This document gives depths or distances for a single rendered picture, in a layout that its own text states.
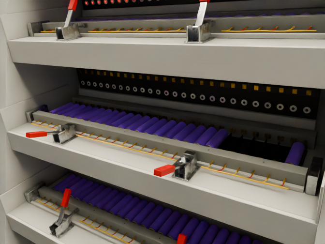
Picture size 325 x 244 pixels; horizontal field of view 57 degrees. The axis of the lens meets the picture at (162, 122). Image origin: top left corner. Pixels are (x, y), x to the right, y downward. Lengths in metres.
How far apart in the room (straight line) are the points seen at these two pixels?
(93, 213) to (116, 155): 0.18
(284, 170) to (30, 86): 0.56
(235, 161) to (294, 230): 0.11
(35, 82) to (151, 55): 0.37
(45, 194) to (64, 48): 0.36
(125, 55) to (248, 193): 0.27
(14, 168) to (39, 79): 0.21
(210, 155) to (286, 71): 0.16
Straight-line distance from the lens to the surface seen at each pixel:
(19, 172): 0.77
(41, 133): 0.57
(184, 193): 0.44
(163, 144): 0.49
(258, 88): 0.54
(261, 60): 0.38
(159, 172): 0.38
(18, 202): 0.79
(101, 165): 0.52
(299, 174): 0.42
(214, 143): 0.49
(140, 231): 0.59
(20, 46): 0.68
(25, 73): 0.73
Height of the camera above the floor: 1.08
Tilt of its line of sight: 9 degrees down
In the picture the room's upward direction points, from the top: 5 degrees clockwise
